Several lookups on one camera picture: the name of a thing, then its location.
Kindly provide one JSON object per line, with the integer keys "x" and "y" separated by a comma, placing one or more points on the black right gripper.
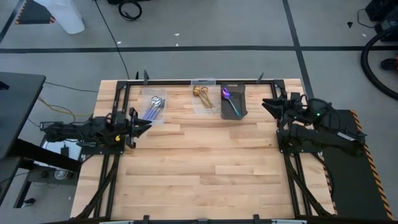
{"x": 297, "y": 109}

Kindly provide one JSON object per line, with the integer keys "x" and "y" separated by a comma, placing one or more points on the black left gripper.
{"x": 130, "y": 130}

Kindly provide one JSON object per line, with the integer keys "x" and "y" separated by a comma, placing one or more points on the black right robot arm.
{"x": 326, "y": 137}

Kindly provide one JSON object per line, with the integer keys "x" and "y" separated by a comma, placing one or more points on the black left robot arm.
{"x": 77, "y": 130}

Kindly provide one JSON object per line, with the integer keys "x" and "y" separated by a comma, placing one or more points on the yellow tape tag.
{"x": 117, "y": 137}

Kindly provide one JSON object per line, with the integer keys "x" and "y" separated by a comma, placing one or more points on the large clear plastic bin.
{"x": 146, "y": 93}

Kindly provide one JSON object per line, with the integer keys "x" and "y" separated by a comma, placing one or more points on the grey plastic bin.
{"x": 242, "y": 93}

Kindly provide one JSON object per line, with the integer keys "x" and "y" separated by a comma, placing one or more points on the small clear plastic bin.
{"x": 211, "y": 84}

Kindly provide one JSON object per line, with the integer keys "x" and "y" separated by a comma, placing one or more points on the white paper sheet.
{"x": 74, "y": 154}

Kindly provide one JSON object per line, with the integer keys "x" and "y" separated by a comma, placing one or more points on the small black adapter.
{"x": 64, "y": 151}

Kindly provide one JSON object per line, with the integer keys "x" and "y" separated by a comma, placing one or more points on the round metal disc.
{"x": 62, "y": 175}

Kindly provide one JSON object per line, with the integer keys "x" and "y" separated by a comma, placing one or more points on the black power brick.
{"x": 46, "y": 124}

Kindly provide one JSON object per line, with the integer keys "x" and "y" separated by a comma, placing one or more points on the white light bar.
{"x": 116, "y": 222}
{"x": 289, "y": 222}

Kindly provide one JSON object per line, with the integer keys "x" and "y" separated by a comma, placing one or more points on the large black hazard-striped mat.
{"x": 351, "y": 180}

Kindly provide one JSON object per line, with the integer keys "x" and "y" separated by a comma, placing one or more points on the small black triangle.
{"x": 350, "y": 24}

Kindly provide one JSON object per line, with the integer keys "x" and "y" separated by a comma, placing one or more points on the black orange device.
{"x": 388, "y": 64}

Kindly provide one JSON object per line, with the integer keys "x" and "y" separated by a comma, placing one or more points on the black desk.
{"x": 15, "y": 102}

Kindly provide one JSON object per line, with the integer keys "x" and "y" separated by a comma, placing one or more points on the white plastic bucket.
{"x": 65, "y": 17}

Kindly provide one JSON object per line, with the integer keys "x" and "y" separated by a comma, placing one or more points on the black equipment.
{"x": 385, "y": 18}

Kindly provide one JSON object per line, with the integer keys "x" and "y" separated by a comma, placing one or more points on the small black hazard-striped mat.
{"x": 31, "y": 14}

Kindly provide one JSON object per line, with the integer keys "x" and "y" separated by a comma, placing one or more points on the black aluminium table frame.
{"x": 269, "y": 82}

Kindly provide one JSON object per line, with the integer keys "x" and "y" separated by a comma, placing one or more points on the black frame clamp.
{"x": 260, "y": 78}
{"x": 256, "y": 219}
{"x": 146, "y": 219}
{"x": 137, "y": 75}
{"x": 146, "y": 77}

